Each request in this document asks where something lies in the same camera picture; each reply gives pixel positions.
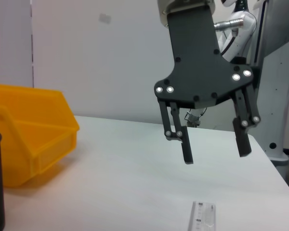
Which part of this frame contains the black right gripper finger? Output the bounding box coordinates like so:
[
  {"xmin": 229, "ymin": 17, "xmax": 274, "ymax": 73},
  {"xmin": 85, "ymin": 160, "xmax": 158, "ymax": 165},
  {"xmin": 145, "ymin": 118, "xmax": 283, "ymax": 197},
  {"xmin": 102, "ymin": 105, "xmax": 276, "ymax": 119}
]
[{"xmin": 232, "ymin": 85, "xmax": 261, "ymax": 158}]

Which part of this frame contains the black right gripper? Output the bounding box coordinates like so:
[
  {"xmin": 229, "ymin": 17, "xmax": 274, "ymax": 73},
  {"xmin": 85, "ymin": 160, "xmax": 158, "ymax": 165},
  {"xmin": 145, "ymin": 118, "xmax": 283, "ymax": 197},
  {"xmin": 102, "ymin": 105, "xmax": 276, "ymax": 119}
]
[{"xmin": 153, "ymin": 6, "xmax": 261, "ymax": 166}]

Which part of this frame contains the clear plastic ruler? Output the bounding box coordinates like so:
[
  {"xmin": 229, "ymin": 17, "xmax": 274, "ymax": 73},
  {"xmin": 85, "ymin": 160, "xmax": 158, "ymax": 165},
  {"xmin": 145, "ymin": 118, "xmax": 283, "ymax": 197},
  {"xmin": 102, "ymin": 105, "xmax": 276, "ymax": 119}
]
[{"xmin": 188, "ymin": 201, "xmax": 217, "ymax": 231}]

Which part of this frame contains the white grey robot torso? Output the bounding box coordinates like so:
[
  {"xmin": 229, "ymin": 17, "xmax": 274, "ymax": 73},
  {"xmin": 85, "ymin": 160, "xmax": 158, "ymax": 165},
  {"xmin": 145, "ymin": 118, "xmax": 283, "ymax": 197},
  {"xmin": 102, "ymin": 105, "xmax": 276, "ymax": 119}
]
[{"xmin": 245, "ymin": 0, "xmax": 289, "ymax": 167}]

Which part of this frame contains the yellow plastic bin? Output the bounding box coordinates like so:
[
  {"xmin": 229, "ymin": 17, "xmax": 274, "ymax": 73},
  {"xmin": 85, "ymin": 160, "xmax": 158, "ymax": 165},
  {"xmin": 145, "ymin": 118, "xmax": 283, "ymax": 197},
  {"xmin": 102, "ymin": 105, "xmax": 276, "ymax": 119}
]
[{"xmin": 0, "ymin": 83, "xmax": 80, "ymax": 188}]

